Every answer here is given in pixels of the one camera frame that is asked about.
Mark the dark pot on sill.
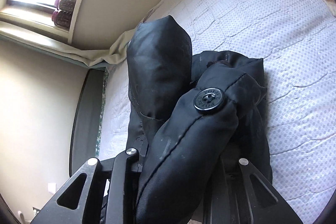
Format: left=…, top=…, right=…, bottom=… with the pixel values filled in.
left=55, top=0, right=77, bottom=12
left=51, top=10, right=72, bottom=29

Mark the black padded jacket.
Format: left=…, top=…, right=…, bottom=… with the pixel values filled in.
left=126, top=16, right=272, bottom=223

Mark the beige curtain left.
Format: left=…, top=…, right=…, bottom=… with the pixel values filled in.
left=0, top=21, right=137, bottom=68

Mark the dark grey headboard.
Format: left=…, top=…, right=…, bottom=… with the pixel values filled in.
left=69, top=69, right=104, bottom=176

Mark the white door handle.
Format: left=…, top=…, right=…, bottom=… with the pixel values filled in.
left=17, top=210, right=31, bottom=224

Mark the white quilted bed cover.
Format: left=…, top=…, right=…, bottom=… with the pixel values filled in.
left=98, top=0, right=335, bottom=223

